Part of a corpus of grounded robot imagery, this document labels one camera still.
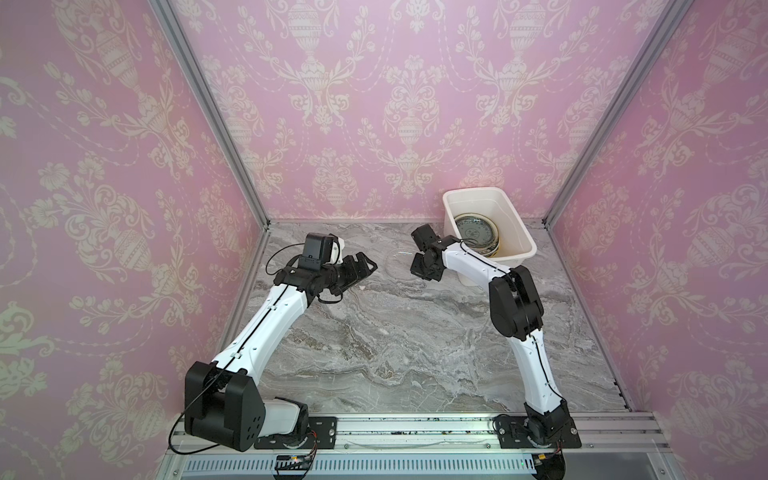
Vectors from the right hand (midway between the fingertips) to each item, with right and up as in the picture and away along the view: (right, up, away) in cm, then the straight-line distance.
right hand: (418, 271), depth 103 cm
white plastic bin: (+32, +10, -3) cm, 34 cm away
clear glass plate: (-7, +2, +6) cm, 9 cm away
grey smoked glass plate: (+23, +14, +8) cm, 28 cm away
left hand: (-15, +1, -23) cm, 27 cm away
